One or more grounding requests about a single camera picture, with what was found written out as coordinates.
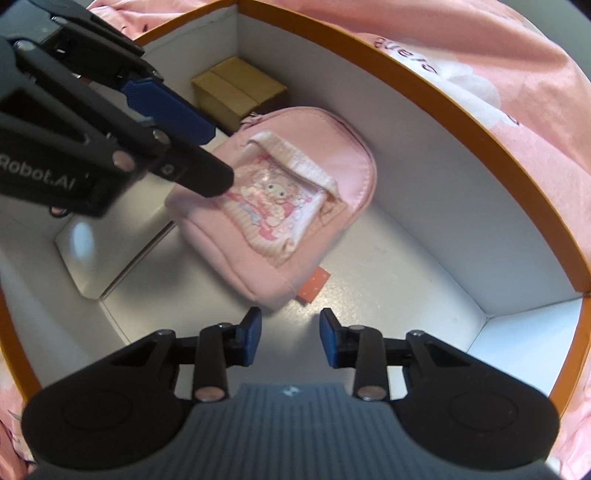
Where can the pink zip pouch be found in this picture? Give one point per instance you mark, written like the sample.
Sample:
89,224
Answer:
277,198

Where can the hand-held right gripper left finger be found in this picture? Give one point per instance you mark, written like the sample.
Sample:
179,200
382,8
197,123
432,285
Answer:
251,341

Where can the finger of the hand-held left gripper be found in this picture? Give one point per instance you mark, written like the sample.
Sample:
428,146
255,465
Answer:
203,175
171,110

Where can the pink printed blanket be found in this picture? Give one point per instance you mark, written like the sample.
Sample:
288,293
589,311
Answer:
485,60

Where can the orange cardboard box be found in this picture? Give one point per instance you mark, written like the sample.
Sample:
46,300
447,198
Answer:
415,258

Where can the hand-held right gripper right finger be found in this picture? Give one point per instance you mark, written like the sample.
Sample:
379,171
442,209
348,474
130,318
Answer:
328,344

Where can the small gold box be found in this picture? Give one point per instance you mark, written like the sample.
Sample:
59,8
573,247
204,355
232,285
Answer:
235,85

